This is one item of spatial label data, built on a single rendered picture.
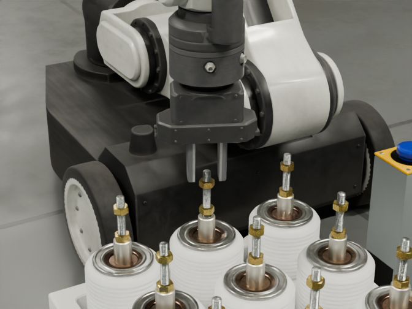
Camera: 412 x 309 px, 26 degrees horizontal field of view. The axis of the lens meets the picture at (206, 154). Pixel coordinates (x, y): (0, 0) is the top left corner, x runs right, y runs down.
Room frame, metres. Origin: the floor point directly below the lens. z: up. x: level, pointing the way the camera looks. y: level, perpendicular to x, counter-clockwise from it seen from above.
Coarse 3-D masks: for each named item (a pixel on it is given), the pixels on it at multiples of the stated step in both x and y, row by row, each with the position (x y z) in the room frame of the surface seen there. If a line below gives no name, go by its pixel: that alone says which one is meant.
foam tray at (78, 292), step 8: (296, 280) 0.98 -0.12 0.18; (72, 288) 0.97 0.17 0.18; (80, 288) 0.97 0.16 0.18; (48, 296) 0.95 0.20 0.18; (56, 296) 0.95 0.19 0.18; (64, 296) 0.95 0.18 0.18; (72, 296) 0.95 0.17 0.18; (80, 296) 0.95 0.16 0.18; (56, 304) 0.93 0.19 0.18; (64, 304) 0.93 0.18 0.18; (72, 304) 0.93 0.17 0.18; (80, 304) 0.95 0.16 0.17
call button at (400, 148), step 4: (400, 144) 1.09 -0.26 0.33; (404, 144) 1.09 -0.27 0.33; (408, 144) 1.09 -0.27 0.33; (400, 148) 1.08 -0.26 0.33; (404, 148) 1.07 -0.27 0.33; (408, 148) 1.07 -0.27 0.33; (400, 152) 1.07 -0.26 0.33; (404, 152) 1.07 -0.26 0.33; (408, 152) 1.06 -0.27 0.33; (400, 156) 1.08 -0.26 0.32; (404, 156) 1.07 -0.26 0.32; (408, 156) 1.06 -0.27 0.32; (408, 160) 1.07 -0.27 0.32
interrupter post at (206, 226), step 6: (198, 216) 0.98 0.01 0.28; (210, 216) 0.98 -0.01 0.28; (198, 222) 0.98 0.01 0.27; (204, 222) 0.97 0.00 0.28; (210, 222) 0.97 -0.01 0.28; (198, 228) 0.98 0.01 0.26; (204, 228) 0.97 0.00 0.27; (210, 228) 0.97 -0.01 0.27; (198, 234) 0.98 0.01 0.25; (204, 234) 0.97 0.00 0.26; (210, 234) 0.97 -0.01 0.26
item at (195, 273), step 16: (176, 240) 0.97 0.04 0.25; (240, 240) 0.97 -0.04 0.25; (176, 256) 0.95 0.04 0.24; (192, 256) 0.94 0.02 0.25; (208, 256) 0.94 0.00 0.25; (224, 256) 0.94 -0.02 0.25; (240, 256) 0.96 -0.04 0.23; (176, 272) 0.95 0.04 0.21; (192, 272) 0.94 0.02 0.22; (208, 272) 0.93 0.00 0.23; (176, 288) 0.96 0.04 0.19; (192, 288) 0.94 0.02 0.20; (208, 288) 0.93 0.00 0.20; (208, 304) 0.93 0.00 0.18
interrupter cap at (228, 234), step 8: (184, 224) 1.00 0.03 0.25; (192, 224) 1.00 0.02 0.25; (216, 224) 1.00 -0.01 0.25; (224, 224) 1.00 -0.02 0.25; (184, 232) 0.98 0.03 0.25; (192, 232) 0.99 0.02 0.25; (216, 232) 0.99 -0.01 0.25; (224, 232) 0.98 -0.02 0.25; (232, 232) 0.98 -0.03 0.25; (184, 240) 0.97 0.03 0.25; (192, 240) 0.96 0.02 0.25; (200, 240) 0.97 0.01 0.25; (208, 240) 0.97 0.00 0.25; (216, 240) 0.97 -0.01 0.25; (224, 240) 0.96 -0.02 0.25; (232, 240) 0.96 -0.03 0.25; (192, 248) 0.95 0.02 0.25; (200, 248) 0.94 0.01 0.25; (208, 248) 0.94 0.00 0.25; (216, 248) 0.95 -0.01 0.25
